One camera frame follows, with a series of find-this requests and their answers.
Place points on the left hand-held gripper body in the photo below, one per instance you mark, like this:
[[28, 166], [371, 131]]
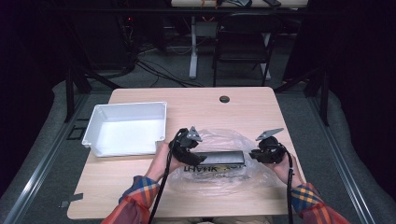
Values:
[[183, 144]]

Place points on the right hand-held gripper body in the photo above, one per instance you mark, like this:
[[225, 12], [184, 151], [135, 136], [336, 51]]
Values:
[[274, 151]]

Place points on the long black box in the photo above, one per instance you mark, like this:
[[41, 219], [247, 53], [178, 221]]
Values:
[[224, 157]]

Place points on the clear plastic bag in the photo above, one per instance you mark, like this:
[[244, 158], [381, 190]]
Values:
[[218, 183]]

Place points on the white plastic bin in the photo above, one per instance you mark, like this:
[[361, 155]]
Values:
[[130, 137]]

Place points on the person's left hand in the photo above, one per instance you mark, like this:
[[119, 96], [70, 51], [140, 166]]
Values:
[[166, 160]]

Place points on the person's right hand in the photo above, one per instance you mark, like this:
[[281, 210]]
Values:
[[288, 169]]

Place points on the round table grommet hole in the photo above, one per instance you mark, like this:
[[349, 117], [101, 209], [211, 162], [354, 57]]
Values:
[[224, 99]]

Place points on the black metal stand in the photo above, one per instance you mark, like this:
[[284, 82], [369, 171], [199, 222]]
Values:
[[325, 96], [70, 93]]

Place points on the wooden desk with white legs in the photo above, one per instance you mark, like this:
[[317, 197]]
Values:
[[193, 46]]

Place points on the black folding chair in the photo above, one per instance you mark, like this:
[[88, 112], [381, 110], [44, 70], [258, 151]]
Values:
[[246, 40]]

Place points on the grey tape piece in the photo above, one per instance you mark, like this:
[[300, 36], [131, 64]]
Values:
[[70, 200]]

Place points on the metal floor rail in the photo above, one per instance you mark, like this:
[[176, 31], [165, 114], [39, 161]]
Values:
[[40, 174], [342, 174]]

